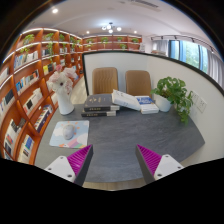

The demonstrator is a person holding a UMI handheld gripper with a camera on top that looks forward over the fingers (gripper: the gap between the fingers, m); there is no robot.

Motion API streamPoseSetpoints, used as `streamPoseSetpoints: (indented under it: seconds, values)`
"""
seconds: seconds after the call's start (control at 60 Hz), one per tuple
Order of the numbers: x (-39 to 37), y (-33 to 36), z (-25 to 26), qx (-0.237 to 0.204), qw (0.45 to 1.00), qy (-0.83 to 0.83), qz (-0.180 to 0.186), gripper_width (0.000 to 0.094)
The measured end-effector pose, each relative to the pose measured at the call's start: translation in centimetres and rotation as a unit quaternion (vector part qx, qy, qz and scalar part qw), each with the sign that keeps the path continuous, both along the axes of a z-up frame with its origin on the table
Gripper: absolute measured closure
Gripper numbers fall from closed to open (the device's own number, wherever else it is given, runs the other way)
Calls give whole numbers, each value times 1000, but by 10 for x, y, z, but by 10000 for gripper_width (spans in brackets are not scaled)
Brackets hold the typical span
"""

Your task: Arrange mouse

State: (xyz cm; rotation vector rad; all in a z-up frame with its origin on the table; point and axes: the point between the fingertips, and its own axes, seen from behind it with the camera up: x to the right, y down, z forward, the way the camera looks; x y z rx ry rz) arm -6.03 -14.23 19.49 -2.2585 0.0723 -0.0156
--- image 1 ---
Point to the pink and white flowers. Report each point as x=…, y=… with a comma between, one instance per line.
x=61, y=81

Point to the pastel printed mouse pad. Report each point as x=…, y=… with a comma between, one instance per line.
x=81, y=133

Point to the ceiling air vent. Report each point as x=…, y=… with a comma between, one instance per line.
x=143, y=3

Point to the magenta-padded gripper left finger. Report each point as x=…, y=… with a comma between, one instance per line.
x=63, y=166

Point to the white wall socket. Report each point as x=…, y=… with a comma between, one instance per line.
x=195, y=99
x=202, y=105

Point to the tan upholstered chair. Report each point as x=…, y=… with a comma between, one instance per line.
x=105, y=80
x=138, y=83

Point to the green leafy pothos plant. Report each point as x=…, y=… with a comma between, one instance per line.
x=173, y=90

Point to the white ceramic vase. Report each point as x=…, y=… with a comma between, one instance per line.
x=65, y=105

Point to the window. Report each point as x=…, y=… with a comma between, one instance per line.
x=188, y=53

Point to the ceiling lamp with bulbs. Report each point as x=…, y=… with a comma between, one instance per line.
x=111, y=27

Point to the orange wooden shelf unit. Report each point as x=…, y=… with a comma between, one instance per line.
x=23, y=90

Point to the white plant pot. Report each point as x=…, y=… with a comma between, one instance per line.
x=163, y=104

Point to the blue and white book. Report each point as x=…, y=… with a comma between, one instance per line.
x=148, y=105

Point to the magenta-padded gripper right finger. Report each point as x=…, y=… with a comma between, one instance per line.
x=165, y=165

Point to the white computer mouse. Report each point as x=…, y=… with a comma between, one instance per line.
x=68, y=132

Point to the white curtain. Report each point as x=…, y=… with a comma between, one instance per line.
x=216, y=71

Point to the thick white book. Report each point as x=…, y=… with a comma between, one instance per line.
x=125, y=99

